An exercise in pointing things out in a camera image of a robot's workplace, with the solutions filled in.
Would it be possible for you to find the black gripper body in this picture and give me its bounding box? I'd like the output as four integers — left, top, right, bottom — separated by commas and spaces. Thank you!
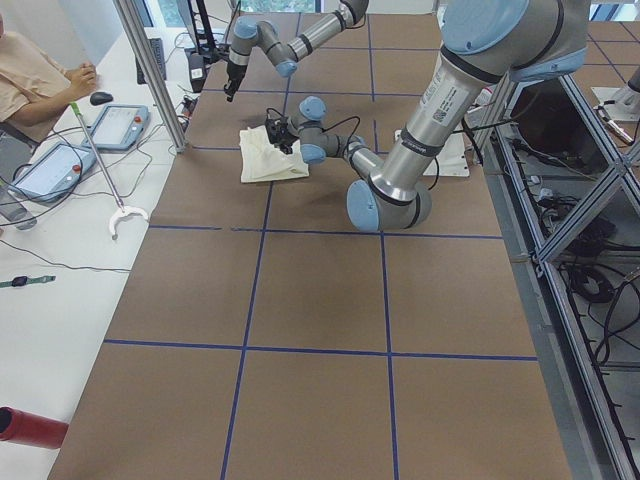
223, 62, 243, 102
277, 131, 300, 155

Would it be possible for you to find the cream long-sleeve cat shirt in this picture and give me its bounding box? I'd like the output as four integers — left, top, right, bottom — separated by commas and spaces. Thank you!
239, 126, 309, 183

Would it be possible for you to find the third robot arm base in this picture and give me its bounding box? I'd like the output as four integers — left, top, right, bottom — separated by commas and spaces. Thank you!
591, 69, 639, 122

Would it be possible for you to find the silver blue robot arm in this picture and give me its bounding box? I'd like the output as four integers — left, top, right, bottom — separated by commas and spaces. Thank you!
284, 1, 590, 232
224, 0, 369, 102

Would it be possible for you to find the black keyboard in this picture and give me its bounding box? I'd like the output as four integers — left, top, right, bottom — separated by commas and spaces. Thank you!
135, 37, 167, 85

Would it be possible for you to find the far blue teach pendant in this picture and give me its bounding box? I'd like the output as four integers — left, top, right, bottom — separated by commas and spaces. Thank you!
89, 104, 150, 152

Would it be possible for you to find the blue teach pendant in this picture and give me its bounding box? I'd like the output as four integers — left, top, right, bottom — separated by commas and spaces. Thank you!
9, 142, 96, 203
89, 104, 150, 152

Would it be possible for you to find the black computer mouse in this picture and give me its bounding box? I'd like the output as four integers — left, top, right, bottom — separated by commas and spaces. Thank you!
89, 91, 113, 106

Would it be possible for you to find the reacher grabber stick white claw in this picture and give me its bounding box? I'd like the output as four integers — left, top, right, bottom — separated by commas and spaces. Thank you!
70, 102, 149, 240

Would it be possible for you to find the person in beige shirt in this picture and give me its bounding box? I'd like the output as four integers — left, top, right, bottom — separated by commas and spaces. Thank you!
1, 29, 98, 143

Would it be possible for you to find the near blue teach pendant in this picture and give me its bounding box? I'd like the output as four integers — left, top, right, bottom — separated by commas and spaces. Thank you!
9, 142, 96, 203

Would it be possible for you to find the red bottle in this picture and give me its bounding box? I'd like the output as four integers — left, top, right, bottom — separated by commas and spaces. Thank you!
1, 407, 69, 449

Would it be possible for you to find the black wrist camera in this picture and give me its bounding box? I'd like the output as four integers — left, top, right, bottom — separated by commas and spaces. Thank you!
264, 116, 289, 145

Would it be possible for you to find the aluminium frame post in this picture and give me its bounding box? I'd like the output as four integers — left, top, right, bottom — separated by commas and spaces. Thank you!
113, 0, 186, 153

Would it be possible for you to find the white camera pole with base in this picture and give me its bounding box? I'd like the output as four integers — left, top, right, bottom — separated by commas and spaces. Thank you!
423, 134, 470, 178

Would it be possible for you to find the wrist watch green strap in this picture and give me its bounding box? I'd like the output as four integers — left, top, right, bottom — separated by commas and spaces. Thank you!
0, 275, 57, 290

